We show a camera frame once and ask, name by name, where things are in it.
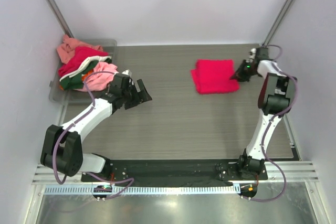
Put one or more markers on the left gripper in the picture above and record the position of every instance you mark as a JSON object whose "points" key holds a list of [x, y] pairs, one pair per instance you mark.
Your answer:
{"points": [[134, 95]]}

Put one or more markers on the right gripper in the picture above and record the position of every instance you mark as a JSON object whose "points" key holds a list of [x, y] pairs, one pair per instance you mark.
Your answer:
{"points": [[243, 71]]}

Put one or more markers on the magenta t shirt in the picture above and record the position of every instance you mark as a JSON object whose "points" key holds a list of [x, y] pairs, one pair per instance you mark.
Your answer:
{"points": [[213, 76]]}

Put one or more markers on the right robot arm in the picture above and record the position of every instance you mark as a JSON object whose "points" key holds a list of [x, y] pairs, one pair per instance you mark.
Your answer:
{"points": [[277, 96]]}

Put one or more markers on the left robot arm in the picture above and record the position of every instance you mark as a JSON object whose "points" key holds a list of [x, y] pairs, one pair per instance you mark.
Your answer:
{"points": [[62, 149]]}

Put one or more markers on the light pink t shirt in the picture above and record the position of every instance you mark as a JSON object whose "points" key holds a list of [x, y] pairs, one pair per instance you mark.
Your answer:
{"points": [[103, 73]]}

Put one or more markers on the orange garment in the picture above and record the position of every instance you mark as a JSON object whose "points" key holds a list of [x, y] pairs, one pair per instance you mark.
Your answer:
{"points": [[84, 76]]}

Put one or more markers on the green white t shirt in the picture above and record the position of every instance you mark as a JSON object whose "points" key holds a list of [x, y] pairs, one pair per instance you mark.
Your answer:
{"points": [[73, 80]]}

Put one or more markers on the crimson t shirt in tray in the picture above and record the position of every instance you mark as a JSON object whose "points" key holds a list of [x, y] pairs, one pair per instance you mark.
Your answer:
{"points": [[81, 54]]}

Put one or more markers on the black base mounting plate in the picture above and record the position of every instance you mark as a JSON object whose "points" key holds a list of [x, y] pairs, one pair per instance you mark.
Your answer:
{"points": [[183, 172]]}

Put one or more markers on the salmon pink t shirt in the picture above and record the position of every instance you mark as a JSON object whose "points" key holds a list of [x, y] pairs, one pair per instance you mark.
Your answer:
{"points": [[66, 50]]}

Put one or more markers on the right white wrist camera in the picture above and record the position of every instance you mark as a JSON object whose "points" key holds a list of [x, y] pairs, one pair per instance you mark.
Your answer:
{"points": [[252, 54]]}

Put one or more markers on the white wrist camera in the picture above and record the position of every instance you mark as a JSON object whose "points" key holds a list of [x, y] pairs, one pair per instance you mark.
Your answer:
{"points": [[127, 72], [252, 54]]}

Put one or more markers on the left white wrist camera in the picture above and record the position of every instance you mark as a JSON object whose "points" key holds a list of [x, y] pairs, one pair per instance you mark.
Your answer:
{"points": [[127, 72]]}

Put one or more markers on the right aluminium table rail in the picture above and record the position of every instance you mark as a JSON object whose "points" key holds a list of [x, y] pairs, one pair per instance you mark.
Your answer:
{"points": [[288, 129]]}

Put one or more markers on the right aluminium frame post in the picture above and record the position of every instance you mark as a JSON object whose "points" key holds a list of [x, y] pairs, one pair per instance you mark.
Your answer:
{"points": [[285, 8]]}

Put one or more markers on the aluminium frame post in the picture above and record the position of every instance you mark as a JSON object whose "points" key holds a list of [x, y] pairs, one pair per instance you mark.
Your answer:
{"points": [[60, 18], [285, 8]]}

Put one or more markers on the left aluminium frame post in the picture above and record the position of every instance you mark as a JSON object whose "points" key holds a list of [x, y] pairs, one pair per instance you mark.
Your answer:
{"points": [[60, 18]]}

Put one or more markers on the white slotted cable duct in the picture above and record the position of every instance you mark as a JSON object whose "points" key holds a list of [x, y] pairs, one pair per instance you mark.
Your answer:
{"points": [[111, 190]]}

